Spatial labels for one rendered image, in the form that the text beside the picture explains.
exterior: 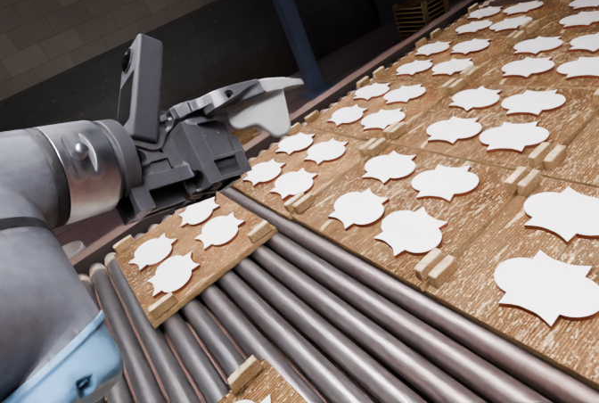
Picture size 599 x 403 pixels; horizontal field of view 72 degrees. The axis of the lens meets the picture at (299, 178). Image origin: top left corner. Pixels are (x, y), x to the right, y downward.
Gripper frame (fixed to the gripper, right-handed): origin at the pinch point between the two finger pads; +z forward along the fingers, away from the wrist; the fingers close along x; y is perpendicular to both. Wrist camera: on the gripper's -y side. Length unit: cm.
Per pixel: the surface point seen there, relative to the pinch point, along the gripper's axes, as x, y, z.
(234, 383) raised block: -30.3, 31.9, -1.2
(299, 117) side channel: -62, -20, 86
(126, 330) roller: -68, 18, 1
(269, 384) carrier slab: -26.7, 34.4, 2.1
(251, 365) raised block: -28.8, 31.0, 2.0
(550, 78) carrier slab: 12, 11, 96
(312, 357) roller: -23.3, 34.7, 9.4
